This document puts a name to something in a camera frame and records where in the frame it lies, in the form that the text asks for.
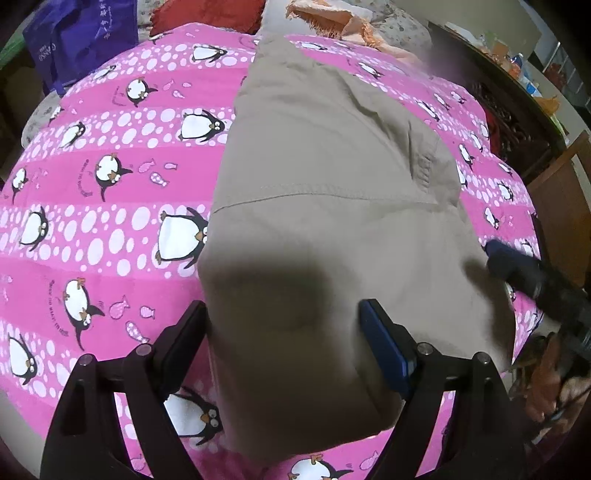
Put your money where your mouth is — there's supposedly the beige khaki jacket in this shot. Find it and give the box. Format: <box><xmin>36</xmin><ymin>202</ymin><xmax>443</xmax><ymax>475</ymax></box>
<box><xmin>197</xmin><ymin>37</ymin><xmax>515</xmax><ymax>462</ymax></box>

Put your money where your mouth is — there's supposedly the person right hand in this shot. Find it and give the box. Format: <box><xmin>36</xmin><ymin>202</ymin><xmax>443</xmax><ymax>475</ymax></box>
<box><xmin>525</xmin><ymin>334</ymin><xmax>590</xmax><ymax>423</ymax></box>

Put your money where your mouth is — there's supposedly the dark carved wooden headboard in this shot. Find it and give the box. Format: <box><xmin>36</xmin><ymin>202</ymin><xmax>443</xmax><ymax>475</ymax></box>
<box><xmin>428</xmin><ymin>22</ymin><xmax>566</xmax><ymax>183</ymax></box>

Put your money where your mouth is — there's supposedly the pink penguin print blanket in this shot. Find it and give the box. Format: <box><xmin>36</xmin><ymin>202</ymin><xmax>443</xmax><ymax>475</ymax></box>
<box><xmin>1</xmin><ymin>23</ymin><xmax>540</xmax><ymax>479</ymax></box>

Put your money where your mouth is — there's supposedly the floral grey quilt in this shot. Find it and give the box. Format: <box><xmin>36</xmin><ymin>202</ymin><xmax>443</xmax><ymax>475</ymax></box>
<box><xmin>358</xmin><ymin>0</ymin><xmax>433</xmax><ymax>55</ymax></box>

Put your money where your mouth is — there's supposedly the orange fringed cloth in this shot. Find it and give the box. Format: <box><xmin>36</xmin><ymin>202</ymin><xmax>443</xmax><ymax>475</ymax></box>
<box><xmin>286</xmin><ymin>1</ymin><xmax>419</xmax><ymax>63</ymax></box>

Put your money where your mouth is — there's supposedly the purple shopping bag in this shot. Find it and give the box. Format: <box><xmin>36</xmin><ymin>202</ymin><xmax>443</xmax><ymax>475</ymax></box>
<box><xmin>23</xmin><ymin>0</ymin><xmax>138</xmax><ymax>95</ymax></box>

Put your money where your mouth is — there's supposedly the white pillow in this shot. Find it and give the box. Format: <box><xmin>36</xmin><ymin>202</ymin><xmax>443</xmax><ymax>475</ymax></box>
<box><xmin>259</xmin><ymin>0</ymin><xmax>311</xmax><ymax>35</ymax></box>

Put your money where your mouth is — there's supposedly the red heart cushion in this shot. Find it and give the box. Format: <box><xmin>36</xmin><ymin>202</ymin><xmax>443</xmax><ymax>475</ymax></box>
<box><xmin>150</xmin><ymin>0</ymin><xmax>266</xmax><ymax>35</ymax></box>

